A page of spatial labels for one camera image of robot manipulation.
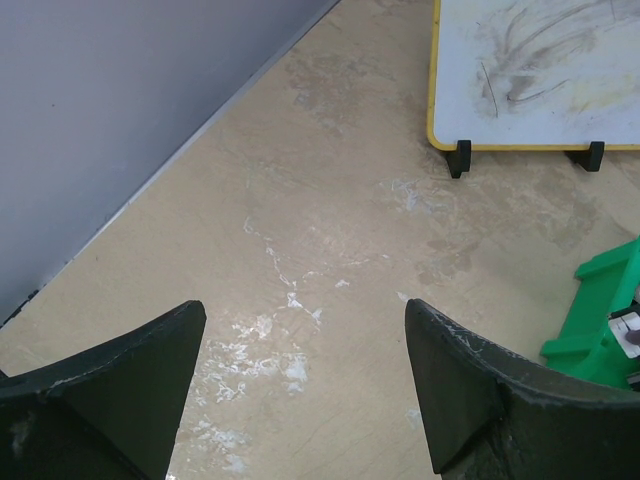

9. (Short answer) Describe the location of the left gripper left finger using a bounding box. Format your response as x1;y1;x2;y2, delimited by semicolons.
1;300;206;479

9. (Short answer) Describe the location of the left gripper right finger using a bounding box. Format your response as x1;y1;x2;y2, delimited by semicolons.
405;299;639;479

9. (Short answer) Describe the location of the green plastic bin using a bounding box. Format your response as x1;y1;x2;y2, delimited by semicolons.
540;239;639;390

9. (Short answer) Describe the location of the small whiteboard on stand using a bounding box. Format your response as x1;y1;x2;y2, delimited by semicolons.
426;1;639;178

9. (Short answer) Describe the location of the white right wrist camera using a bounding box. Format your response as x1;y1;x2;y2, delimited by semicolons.
608;305;639;359

